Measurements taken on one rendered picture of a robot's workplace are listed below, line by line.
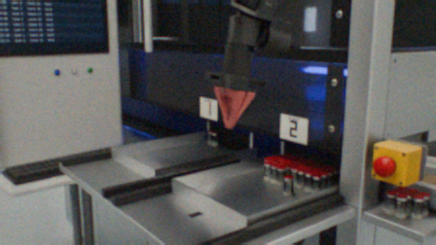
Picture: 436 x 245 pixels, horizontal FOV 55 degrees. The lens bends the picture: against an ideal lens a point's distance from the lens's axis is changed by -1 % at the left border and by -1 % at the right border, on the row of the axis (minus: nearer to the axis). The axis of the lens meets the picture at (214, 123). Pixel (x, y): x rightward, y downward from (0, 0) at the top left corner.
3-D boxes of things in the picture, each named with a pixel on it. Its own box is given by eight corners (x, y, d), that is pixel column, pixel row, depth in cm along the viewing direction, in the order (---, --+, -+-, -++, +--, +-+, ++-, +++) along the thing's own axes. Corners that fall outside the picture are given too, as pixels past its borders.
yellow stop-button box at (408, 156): (389, 170, 88) (393, 137, 86) (423, 180, 82) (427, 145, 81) (369, 178, 83) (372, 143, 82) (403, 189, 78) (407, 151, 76)
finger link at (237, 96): (259, 132, 79) (267, 83, 78) (231, 131, 75) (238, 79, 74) (236, 125, 84) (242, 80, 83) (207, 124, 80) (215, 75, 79)
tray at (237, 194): (276, 165, 117) (276, 153, 117) (356, 192, 97) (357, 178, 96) (171, 192, 97) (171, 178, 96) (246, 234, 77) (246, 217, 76)
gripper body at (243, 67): (267, 89, 79) (272, 51, 78) (225, 84, 72) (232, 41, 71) (243, 86, 84) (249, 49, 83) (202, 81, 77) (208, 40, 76)
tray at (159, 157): (204, 141, 144) (204, 130, 143) (257, 158, 123) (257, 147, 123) (111, 158, 124) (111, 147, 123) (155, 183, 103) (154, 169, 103)
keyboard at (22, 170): (114, 151, 158) (114, 145, 158) (133, 159, 148) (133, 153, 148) (1, 174, 132) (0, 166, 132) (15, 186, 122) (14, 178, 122)
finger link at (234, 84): (250, 132, 78) (258, 82, 77) (220, 130, 73) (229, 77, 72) (226, 125, 83) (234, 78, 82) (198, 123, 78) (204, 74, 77)
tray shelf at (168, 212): (197, 143, 148) (197, 138, 148) (375, 207, 94) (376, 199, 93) (58, 169, 120) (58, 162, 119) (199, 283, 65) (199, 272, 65)
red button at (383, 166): (381, 171, 83) (381, 152, 82) (399, 177, 79) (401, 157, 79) (369, 175, 80) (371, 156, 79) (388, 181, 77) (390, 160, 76)
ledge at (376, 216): (398, 203, 95) (399, 195, 95) (456, 224, 85) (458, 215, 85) (362, 220, 87) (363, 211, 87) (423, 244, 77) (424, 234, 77)
